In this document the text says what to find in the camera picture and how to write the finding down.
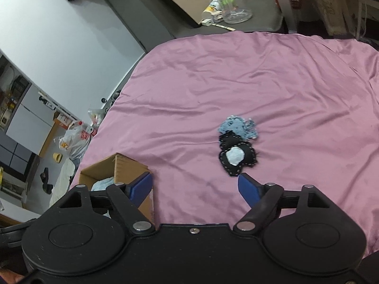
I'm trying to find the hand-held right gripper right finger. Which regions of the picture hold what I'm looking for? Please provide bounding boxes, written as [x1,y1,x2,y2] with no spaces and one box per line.
[233,173,331,232]

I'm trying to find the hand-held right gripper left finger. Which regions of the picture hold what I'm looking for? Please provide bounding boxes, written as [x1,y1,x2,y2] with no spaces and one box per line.
[56,172,156,234]

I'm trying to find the brown cardboard box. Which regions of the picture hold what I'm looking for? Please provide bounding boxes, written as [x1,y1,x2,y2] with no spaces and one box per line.
[78,153,156,224]

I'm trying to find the black and blue plush toy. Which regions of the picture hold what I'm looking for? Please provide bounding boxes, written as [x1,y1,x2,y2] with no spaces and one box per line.
[217,115,260,178]

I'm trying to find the white cloth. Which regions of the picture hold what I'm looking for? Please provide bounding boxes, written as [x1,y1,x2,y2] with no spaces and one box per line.
[56,158,79,199]

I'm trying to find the plastic bottle red label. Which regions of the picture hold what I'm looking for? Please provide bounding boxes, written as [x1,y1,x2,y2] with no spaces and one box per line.
[78,121,98,138]

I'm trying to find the white plastic bag red print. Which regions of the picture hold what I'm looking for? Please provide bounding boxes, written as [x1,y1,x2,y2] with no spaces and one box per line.
[59,121,92,161]

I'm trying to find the clear plastic bag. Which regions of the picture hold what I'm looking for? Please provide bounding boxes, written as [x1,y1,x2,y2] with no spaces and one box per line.
[88,108,105,125]

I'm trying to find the pink bed sheet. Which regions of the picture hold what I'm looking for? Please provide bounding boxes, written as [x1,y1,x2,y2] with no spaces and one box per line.
[69,31,379,258]

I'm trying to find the orange and white carton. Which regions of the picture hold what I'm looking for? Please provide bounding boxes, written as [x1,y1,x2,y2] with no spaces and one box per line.
[54,112,76,129]

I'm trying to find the white cabinet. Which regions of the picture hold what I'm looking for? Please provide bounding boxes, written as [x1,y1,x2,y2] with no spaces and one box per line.
[5,83,57,156]

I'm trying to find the clear plastic water jug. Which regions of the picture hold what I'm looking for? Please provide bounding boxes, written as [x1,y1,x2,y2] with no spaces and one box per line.
[211,0,253,24]

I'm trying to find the beige shopping bag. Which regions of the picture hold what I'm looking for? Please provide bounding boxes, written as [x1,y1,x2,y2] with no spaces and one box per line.
[313,0,356,36]

